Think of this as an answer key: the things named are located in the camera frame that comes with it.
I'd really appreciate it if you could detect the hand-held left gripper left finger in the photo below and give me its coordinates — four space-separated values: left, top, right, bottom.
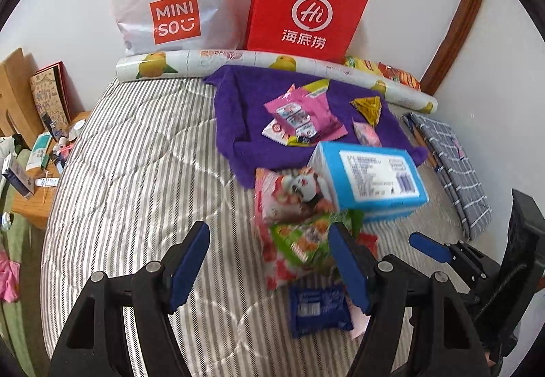
49 221 211 377

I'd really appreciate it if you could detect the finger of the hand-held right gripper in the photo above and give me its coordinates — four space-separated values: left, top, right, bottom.
408 232 478 276

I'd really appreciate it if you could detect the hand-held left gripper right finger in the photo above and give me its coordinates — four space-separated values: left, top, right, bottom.
328 224 488 377

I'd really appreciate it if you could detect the green snack packet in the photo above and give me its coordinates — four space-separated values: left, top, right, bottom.
270 211 364 271

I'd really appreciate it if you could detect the dark blue snack packet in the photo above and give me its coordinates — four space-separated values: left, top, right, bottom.
289 283 355 339

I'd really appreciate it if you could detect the pale pink snack packet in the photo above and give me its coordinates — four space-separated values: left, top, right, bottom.
348 302 372 339

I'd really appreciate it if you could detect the panda print snack bag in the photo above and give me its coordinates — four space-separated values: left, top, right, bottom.
254 166 341 293

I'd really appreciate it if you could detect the small pink snack packet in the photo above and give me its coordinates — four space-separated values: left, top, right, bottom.
353 122 382 148

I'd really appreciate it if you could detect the yellow triangular snack packet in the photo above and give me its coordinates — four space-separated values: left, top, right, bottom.
350 95 384 128

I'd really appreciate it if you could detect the white red snack packet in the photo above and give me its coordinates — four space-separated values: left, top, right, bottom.
262 121 292 144

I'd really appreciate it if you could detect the grey plaid folded cloth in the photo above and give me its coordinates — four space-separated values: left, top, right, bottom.
402 112 492 241

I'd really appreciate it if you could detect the blue cardboard box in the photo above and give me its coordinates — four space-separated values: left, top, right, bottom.
307 141 430 224

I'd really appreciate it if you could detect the grey striped quilt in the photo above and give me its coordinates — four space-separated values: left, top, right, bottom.
40 77 512 377

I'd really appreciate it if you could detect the purple towel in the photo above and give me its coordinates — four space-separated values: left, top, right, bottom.
203 65 429 189

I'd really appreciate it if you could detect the wooden nightstand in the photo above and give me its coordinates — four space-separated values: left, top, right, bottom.
11 111 92 231

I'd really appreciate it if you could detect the orange chip bag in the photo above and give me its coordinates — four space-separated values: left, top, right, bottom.
377 64 422 92

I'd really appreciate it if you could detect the green blanket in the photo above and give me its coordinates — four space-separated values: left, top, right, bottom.
0 190 52 365

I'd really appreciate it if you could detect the pink cloth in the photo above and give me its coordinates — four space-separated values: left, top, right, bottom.
0 260 21 303

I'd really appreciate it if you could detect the yellow chip bag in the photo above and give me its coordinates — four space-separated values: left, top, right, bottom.
343 56 386 77

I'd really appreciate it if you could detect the dark blue small box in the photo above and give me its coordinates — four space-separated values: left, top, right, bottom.
2 156 37 199

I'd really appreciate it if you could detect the fruit print paper roll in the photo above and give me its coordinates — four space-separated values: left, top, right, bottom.
116 48 439 114

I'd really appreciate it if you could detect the wooden headboard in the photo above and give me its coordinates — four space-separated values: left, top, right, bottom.
0 47 47 148

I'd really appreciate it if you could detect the brown wooden door frame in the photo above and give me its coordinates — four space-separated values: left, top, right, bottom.
419 0 492 94

